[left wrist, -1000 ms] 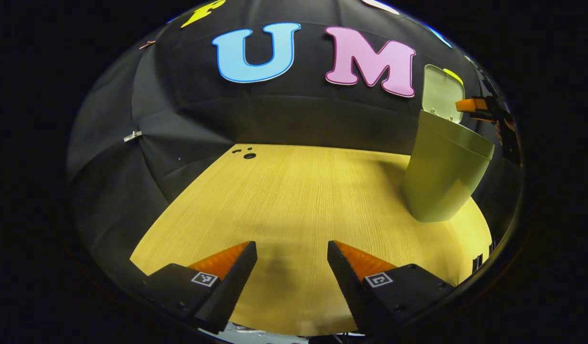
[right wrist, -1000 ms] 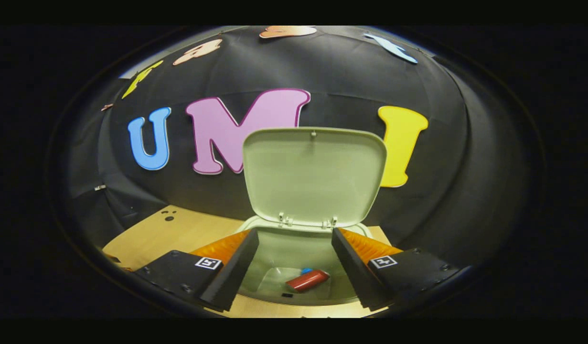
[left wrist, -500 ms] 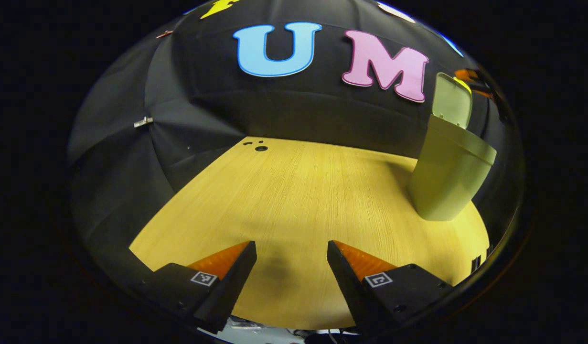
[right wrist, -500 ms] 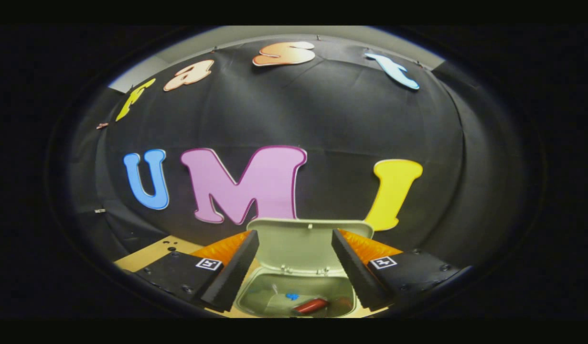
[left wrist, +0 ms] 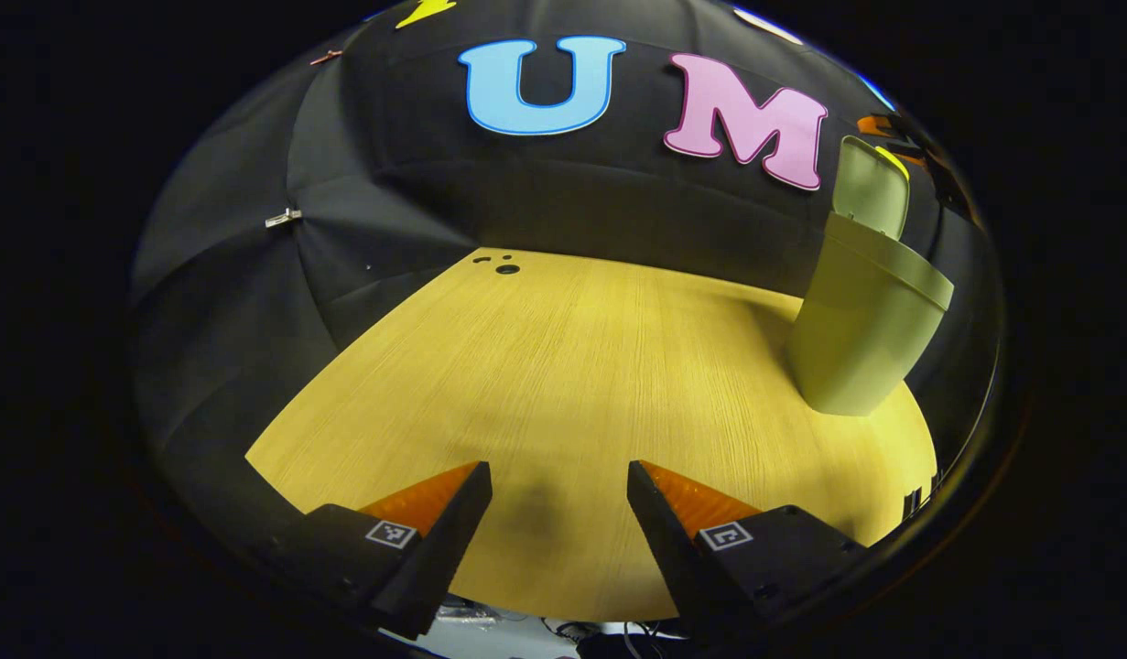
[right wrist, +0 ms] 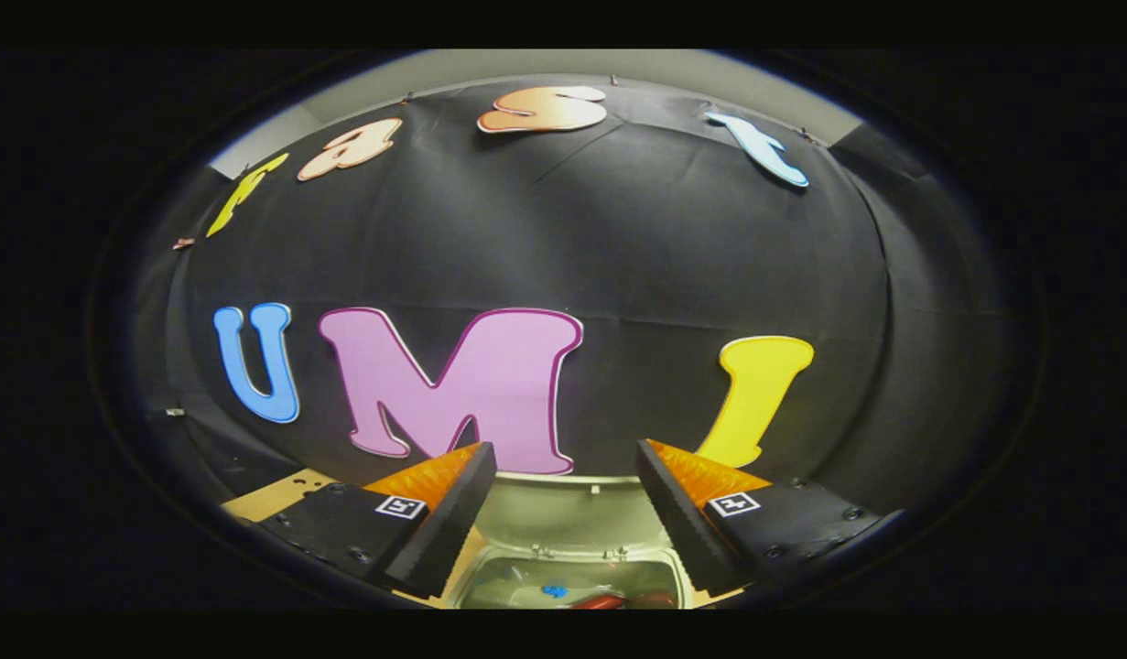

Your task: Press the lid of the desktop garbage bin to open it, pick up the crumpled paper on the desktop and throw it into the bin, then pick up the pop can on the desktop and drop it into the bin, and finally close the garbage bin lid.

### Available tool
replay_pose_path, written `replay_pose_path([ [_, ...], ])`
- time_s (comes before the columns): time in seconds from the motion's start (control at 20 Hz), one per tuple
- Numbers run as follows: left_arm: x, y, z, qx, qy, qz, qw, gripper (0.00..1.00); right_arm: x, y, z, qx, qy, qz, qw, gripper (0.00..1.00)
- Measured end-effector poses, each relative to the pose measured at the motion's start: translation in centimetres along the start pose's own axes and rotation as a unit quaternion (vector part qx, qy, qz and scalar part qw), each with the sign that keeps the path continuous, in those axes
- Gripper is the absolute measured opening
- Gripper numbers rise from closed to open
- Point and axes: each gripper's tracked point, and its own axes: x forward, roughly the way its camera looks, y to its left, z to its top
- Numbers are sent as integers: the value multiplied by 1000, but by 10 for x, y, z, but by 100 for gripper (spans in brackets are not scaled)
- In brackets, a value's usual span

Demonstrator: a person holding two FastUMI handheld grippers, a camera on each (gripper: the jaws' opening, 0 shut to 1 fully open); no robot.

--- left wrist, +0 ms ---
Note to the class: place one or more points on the wooden desktop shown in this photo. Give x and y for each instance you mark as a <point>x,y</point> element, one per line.
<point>572,384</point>

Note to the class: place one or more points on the green desktop garbage bin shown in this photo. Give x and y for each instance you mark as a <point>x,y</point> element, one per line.
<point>856,320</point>

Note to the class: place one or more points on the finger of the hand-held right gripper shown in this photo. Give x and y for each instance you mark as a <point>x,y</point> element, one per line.
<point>874,125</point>

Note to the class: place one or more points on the metal binder clip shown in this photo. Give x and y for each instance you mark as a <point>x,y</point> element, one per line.
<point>283,218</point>

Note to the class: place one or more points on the black table edge clamp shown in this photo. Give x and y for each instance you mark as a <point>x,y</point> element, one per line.
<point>913,502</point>

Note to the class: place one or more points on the black backdrop cloth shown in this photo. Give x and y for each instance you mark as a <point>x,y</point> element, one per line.
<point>572,183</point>

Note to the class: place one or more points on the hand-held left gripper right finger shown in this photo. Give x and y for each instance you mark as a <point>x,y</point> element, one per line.
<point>673,549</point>

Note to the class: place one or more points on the red clip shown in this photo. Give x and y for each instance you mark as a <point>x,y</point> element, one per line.
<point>327,57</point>

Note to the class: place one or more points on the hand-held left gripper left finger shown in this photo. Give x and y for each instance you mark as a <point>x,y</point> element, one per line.
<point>444,549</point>

